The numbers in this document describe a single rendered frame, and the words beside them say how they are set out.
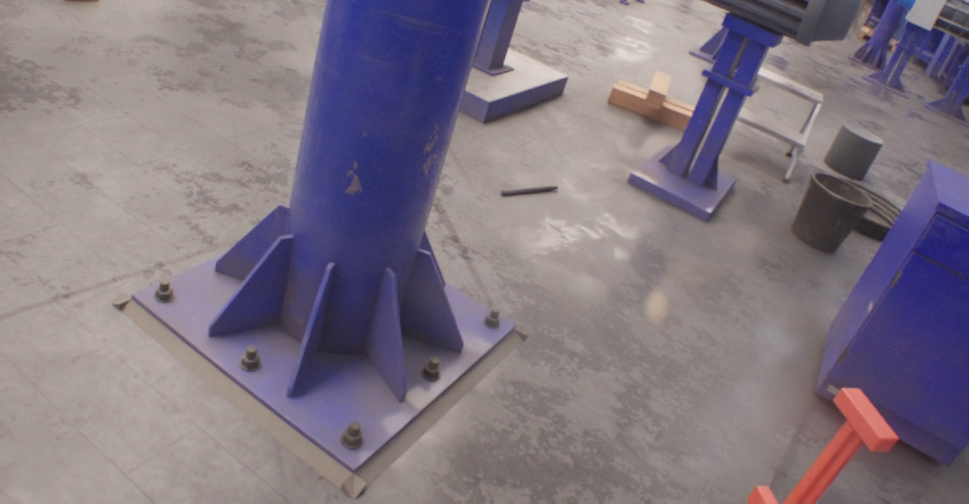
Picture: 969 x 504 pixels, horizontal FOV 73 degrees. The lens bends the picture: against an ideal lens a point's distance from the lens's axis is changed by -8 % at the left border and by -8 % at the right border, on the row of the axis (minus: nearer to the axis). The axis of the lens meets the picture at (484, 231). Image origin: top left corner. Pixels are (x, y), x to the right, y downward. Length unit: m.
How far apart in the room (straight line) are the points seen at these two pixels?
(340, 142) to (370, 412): 0.60
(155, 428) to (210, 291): 0.44
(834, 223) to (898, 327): 1.29
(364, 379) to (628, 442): 0.68
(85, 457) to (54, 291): 0.53
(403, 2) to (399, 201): 0.43
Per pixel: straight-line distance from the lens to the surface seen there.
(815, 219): 3.51
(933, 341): 2.31
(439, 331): 1.83
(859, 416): 0.89
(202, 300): 1.86
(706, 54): 6.78
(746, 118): 4.24
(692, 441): 2.00
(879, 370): 2.35
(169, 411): 1.64
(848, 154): 4.97
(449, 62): 1.42
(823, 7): 3.04
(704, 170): 3.44
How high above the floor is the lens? 1.21
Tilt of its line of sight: 29 degrees down
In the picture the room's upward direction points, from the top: 19 degrees clockwise
